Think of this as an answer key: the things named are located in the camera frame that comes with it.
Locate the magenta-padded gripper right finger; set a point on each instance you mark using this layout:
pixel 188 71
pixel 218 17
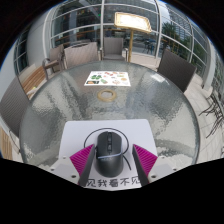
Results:
pixel 146 160

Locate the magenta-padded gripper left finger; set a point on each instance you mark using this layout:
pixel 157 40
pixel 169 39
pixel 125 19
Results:
pixel 81 160

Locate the black computer mouse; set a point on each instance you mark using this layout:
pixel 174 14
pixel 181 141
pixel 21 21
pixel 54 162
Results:
pixel 109 160

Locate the white mouse pad with drawing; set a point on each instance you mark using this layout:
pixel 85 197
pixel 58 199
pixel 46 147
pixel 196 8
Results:
pixel 76 133

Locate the colourful laminated menu card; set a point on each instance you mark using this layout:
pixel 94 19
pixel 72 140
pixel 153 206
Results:
pixel 106 79

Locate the dark metal outdoor table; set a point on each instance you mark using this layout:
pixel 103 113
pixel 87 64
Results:
pixel 215 106

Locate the dark wicker armchair, beige arms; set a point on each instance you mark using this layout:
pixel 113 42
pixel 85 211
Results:
pixel 176 68

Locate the gold menu stand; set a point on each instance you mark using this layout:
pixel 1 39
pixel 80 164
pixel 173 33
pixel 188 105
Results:
pixel 133 21

